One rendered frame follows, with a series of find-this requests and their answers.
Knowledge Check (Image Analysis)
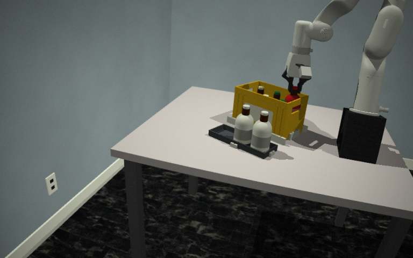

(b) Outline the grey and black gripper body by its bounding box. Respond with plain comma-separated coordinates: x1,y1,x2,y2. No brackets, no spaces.
285,52,311,78

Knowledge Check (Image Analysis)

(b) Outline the red bottle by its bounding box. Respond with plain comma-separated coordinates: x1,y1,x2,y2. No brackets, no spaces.
285,86,301,113

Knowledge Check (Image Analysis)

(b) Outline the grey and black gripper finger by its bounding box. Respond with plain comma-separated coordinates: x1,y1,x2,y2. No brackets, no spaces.
282,69,294,93
297,78,311,94

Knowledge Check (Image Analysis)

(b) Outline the white bottle with grey label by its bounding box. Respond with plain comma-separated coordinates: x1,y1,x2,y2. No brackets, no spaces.
251,111,272,152
233,105,254,145

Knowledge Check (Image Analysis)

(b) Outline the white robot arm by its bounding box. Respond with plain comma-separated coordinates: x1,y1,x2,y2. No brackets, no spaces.
291,0,407,116

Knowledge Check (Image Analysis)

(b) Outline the yellow crate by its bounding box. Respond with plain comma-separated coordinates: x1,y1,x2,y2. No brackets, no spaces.
232,81,309,140

